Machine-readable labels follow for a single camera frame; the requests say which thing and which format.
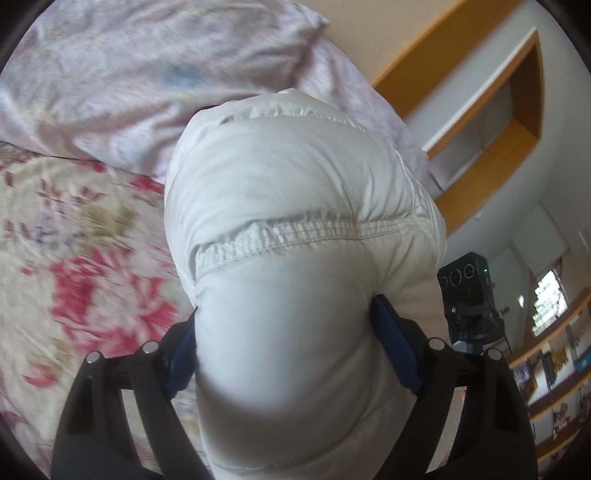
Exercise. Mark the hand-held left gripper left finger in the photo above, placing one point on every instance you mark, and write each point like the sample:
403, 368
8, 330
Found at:
181, 360

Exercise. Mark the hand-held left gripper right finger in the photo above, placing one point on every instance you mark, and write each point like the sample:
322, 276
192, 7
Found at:
397, 346

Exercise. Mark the wooden headboard cabinet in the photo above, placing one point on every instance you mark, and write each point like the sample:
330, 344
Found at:
517, 138

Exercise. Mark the floral bedsheet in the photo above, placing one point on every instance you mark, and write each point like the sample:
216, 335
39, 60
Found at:
83, 277

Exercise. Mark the white puffer jacket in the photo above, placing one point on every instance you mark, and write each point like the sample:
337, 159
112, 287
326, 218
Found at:
300, 207

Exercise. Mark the pale pink pillow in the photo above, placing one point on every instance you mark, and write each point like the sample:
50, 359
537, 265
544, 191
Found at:
138, 78

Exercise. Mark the wooden shelf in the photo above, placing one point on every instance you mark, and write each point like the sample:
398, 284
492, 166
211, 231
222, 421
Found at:
558, 383

